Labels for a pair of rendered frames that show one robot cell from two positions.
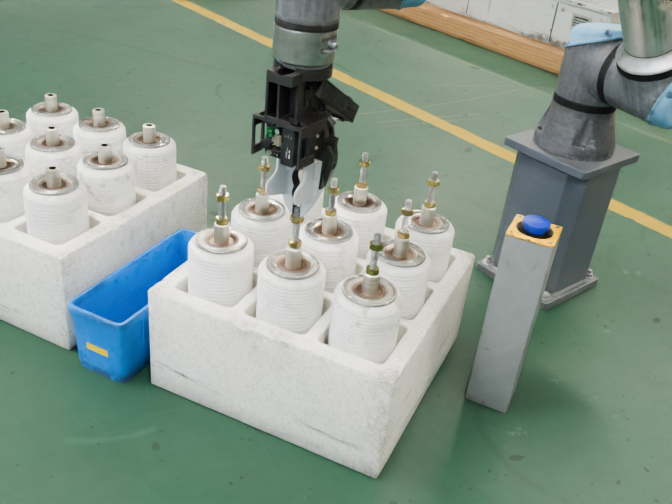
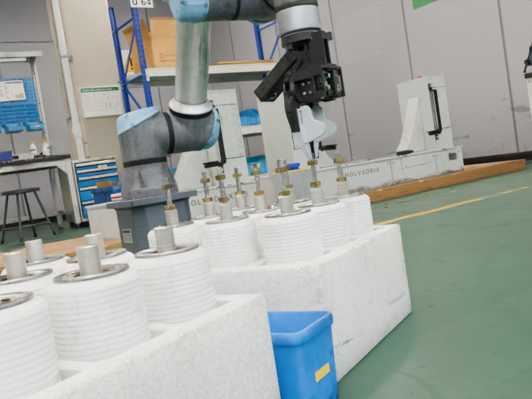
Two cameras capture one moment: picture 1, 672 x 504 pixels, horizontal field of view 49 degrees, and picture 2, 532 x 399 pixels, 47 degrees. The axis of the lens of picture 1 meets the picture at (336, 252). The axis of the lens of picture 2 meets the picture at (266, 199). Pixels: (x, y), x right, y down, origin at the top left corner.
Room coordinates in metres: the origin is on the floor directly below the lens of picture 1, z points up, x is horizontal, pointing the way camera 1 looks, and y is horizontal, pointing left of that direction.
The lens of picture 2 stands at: (0.82, 1.16, 0.33)
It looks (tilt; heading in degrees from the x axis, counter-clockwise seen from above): 3 degrees down; 279
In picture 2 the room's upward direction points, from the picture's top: 9 degrees counter-clockwise
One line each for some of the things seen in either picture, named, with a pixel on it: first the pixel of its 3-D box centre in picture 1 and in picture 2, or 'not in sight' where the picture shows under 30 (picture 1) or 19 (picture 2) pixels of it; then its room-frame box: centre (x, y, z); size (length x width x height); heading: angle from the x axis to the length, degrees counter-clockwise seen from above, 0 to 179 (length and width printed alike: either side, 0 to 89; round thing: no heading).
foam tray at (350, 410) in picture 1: (319, 316); (275, 294); (1.00, 0.01, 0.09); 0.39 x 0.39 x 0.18; 68
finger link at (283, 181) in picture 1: (280, 183); (311, 131); (0.88, 0.08, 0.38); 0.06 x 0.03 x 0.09; 153
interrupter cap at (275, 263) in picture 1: (292, 265); (318, 204); (0.89, 0.06, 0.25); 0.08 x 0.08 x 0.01
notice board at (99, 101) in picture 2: not in sight; (101, 101); (3.63, -5.84, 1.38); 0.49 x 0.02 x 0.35; 43
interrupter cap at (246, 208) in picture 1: (262, 209); (227, 220); (1.04, 0.12, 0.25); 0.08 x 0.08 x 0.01
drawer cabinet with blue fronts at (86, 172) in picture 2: not in sight; (92, 191); (3.63, -5.15, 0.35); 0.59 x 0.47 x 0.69; 133
